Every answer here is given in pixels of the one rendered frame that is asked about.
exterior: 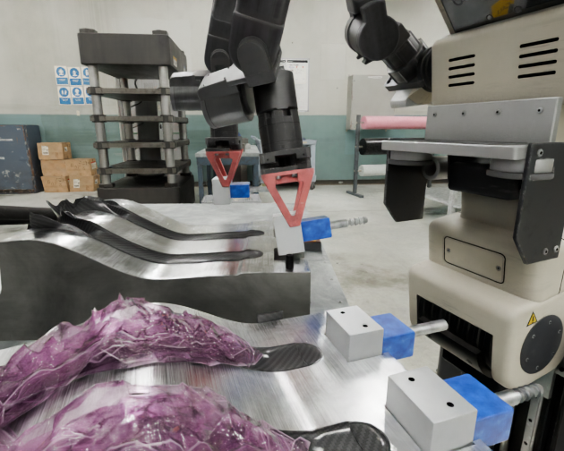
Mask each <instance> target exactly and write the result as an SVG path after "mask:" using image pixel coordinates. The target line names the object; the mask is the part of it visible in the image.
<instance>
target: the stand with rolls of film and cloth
mask: <svg viewBox="0 0 564 451"><path fill-rule="evenodd" d="M426 120H427V116H363V117H362V120H361V115H356V129H355V164H354V182H353V191H346V193H348V194H351V195H354V196H355V197H358V198H363V195H362V194H359V193H357V176H358V172H359V175H360V176H372V175H385V174H386V165H360V166H359V169H358V158H359V152H360V154H361V155H387V151H386V150H384V149H381V144H382V141H383V140H388V138H368V139H361V140H360V125H361V127H362V129H426ZM431 187H432V180H428V181H427V188H431Z"/></svg>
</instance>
